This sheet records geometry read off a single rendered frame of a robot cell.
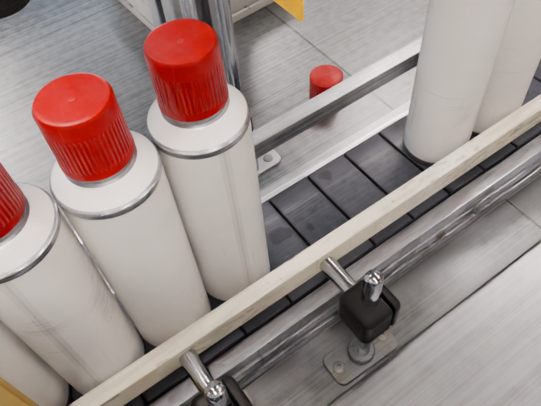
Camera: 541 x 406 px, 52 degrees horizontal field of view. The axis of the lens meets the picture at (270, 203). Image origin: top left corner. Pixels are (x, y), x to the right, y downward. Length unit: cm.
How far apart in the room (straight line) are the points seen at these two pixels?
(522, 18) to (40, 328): 35
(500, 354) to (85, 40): 55
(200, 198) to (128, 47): 42
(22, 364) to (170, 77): 18
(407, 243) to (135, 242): 22
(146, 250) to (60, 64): 44
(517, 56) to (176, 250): 28
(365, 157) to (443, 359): 18
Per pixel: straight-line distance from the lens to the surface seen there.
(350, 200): 44
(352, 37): 66
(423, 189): 41
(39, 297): 27
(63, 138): 23
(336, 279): 37
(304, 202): 44
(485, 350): 40
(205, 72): 25
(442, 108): 42
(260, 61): 64
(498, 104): 47
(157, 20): 44
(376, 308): 35
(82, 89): 24
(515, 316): 41
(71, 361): 33
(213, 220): 31
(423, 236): 44
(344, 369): 43
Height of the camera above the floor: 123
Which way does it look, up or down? 54 degrees down
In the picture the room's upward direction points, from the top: 6 degrees counter-clockwise
